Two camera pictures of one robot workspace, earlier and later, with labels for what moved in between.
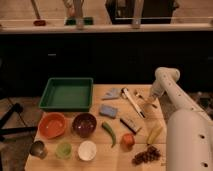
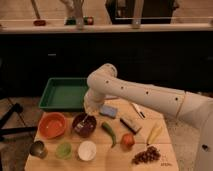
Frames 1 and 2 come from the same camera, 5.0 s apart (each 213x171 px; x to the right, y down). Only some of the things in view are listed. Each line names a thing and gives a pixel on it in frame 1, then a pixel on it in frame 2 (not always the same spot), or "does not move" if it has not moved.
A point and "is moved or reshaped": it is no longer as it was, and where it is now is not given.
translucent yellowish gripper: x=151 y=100 to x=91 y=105
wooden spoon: x=142 y=97 is moved or reshaped
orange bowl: x=52 y=125 does not move
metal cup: x=38 y=149 does not move
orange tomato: x=128 y=140 does not move
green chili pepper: x=109 y=128 does not move
